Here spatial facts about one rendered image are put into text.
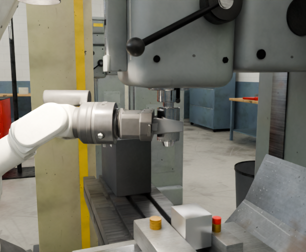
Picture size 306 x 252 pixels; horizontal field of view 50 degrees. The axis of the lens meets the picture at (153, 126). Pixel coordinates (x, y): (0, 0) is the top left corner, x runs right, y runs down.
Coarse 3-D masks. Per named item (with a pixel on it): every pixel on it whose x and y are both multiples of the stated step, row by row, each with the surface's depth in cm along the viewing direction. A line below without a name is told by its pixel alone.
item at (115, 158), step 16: (112, 144) 107; (128, 144) 105; (144, 144) 107; (112, 160) 108; (128, 160) 106; (144, 160) 108; (112, 176) 110; (128, 176) 107; (144, 176) 109; (128, 192) 107; (144, 192) 110
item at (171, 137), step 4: (160, 112) 67; (176, 112) 67; (160, 116) 67; (164, 116) 66; (168, 116) 66; (172, 116) 66; (176, 116) 67; (176, 132) 67; (160, 136) 67; (164, 136) 67; (168, 136) 67; (172, 136) 67; (176, 136) 67; (160, 140) 68; (164, 140) 67; (168, 140) 67; (172, 140) 67; (176, 140) 68
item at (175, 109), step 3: (159, 108) 67; (162, 108) 66; (165, 108) 66; (168, 108) 66; (171, 108) 66; (174, 108) 66; (177, 108) 67; (159, 111) 67; (162, 111) 66; (165, 111) 66; (168, 111) 66; (171, 111) 66; (174, 111) 66; (177, 111) 67
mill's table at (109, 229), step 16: (96, 192) 110; (112, 192) 110; (160, 192) 110; (96, 208) 97; (112, 208) 101; (128, 208) 97; (144, 208) 97; (160, 208) 98; (96, 224) 95; (112, 224) 87; (128, 224) 87; (112, 240) 78
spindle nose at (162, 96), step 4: (160, 92) 66; (164, 92) 66; (168, 92) 65; (172, 92) 66; (160, 96) 66; (164, 96) 66; (168, 96) 66; (172, 96) 66; (160, 100) 66; (164, 100) 66; (168, 100) 66; (172, 100) 66
